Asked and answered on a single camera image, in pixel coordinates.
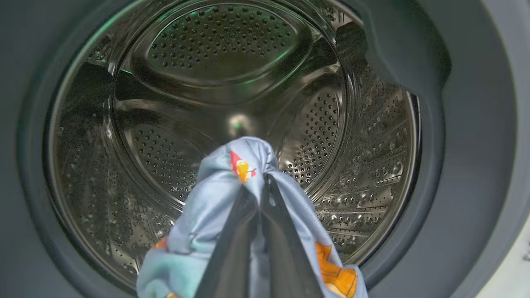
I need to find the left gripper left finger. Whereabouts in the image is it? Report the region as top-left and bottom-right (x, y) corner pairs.
(194, 186), (260, 298)

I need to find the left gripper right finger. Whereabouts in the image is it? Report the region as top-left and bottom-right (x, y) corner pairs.
(260, 173), (324, 298)

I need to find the blue orange printed pyjama garment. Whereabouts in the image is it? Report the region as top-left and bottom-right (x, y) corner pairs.
(136, 136), (369, 298)

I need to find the white washing machine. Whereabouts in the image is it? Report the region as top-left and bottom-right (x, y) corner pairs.
(0, 0), (530, 298)

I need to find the grey rubber door gasket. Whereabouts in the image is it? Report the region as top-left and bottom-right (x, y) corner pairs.
(0, 0), (520, 298)

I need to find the steel perforated washer drum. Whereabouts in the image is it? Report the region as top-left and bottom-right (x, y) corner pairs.
(43, 0), (422, 291)

